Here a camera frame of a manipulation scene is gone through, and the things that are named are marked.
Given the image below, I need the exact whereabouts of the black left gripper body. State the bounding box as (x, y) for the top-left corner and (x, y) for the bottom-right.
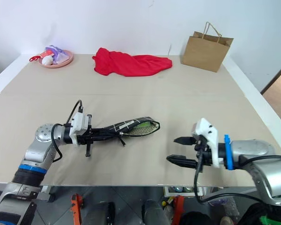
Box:
(75, 114), (102, 158)

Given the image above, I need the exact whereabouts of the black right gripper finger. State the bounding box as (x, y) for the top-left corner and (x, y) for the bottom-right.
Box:
(173, 137), (196, 146)
(166, 154), (199, 168)

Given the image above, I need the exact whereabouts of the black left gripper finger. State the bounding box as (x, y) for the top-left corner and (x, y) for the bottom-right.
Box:
(99, 127), (116, 136)
(100, 134), (117, 142)

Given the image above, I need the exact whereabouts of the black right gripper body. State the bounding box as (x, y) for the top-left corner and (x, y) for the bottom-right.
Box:
(190, 134), (213, 173)

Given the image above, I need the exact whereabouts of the black checked pencil pouch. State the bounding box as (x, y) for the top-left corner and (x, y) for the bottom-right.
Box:
(100, 116), (162, 147)

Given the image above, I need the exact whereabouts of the blue right wrist clip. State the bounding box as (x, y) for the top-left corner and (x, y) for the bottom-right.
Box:
(223, 134), (235, 171)

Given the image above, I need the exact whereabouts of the white box under table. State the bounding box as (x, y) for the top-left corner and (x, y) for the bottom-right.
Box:
(163, 186), (205, 197)

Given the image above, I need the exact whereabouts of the beige paper table cover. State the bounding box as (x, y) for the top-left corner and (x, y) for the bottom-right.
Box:
(0, 94), (281, 188)
(0, 54), (248, 97)

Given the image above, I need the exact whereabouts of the orange clamp tool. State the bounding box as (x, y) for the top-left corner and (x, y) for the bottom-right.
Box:
(70, 193), (84, 225)
(172, 195), (185, 225)

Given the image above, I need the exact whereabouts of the light shoe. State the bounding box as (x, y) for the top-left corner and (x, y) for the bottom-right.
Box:
(220, 215), (236, 225)

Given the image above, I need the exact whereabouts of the red cloth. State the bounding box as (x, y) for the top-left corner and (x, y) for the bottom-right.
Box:
(91, 47), (173, 77)

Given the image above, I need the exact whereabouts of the pink plate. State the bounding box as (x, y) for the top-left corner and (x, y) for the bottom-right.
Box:
(38, 50), (74, 69)

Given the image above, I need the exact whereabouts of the brown paper bag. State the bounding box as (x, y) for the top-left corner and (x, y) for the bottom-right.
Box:
(180, 22), (234, 73)

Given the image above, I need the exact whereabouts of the red tag with loop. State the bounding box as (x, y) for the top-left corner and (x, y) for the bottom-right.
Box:
(29, 52), (52, 63)

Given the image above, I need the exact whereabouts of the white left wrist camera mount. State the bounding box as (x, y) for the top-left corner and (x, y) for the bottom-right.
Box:
(68, 112), (89, 146)

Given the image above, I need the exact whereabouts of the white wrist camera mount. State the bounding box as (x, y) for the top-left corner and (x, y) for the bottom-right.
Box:
(191, 118), (221, 169)
(68, 112), (89, 146)

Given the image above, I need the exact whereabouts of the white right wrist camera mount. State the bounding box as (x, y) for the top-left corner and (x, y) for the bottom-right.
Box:
(191, 118), (221, 169)

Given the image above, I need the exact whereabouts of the grey metal table frame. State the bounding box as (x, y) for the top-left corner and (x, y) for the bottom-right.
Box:
(40, 186), (56, 203)

